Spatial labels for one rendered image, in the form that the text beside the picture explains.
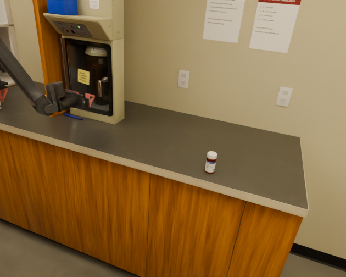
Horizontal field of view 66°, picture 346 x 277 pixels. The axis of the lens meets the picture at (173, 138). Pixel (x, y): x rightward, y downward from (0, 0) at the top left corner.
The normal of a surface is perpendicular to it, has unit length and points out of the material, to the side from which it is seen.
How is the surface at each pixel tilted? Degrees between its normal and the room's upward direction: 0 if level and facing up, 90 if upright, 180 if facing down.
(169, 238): 90
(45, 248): 0
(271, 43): 90
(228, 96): 90
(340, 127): 90
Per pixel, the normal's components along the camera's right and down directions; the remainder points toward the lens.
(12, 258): 0.07, -0.89
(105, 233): -0.36, 0.40
